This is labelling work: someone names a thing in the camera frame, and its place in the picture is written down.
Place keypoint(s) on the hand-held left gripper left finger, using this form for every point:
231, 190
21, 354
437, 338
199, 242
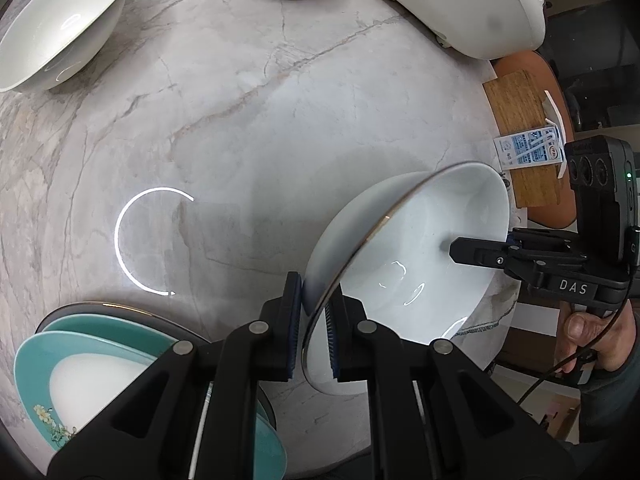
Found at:
295, 325

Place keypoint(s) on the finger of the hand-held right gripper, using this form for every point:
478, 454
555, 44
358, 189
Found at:
540, 240
480, 255

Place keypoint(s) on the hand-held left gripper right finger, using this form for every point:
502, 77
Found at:
332, 340

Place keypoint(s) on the large white bowl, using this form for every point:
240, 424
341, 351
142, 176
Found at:
425, 240

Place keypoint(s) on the grey rimmed plate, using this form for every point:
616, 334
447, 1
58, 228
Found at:
150, 317

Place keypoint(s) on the teal rimmed floral plate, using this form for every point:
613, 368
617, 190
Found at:
100, 395
115, 330

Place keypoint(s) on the medium white bowl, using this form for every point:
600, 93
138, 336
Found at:
55, 20

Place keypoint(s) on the person's right forearm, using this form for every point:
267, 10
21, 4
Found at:
615, 400

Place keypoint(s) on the person's right hand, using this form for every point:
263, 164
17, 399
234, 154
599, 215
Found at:
582, 330

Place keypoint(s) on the blue white small carton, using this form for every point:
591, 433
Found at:
525, 147

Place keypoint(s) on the white tissue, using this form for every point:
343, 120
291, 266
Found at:
554, 110

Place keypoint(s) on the wooden tissue box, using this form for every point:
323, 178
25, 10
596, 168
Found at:
520, 105

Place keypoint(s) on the orange chair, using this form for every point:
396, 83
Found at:
520, 62

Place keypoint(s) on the white purple rice cooker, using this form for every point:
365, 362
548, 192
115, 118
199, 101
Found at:
475, 5

